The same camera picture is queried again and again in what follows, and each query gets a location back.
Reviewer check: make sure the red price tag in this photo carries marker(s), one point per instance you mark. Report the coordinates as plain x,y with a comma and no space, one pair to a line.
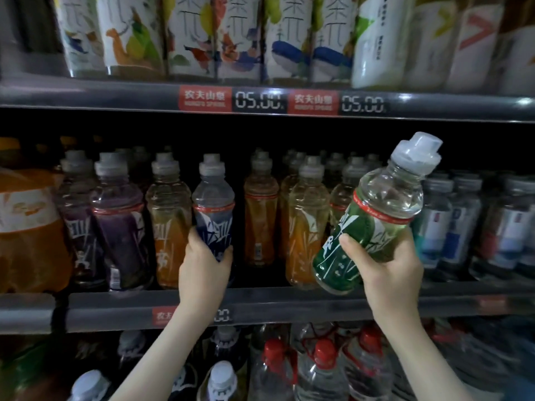
313,102
165,315
493,305
205,98

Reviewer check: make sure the person's left hand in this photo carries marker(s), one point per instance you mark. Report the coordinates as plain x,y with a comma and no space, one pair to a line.
203,275

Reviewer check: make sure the dark price tag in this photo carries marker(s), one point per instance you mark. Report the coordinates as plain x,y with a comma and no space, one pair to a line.
221,315
259,100
364,104

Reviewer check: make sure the row of large water jugs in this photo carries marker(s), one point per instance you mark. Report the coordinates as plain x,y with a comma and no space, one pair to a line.
318,371

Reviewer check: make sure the blue sports drink bottle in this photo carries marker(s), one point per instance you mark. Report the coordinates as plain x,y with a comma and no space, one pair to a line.
213,209

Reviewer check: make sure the person's right hand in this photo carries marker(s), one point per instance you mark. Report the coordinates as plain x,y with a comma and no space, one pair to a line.
389,279

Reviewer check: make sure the green sports drink bottle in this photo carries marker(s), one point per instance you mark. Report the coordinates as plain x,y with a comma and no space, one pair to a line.
368,217

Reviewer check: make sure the person's left forearm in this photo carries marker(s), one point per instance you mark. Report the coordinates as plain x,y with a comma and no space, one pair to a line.
167,359

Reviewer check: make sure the dark grey store shelving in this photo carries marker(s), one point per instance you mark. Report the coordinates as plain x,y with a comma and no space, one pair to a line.
292,303

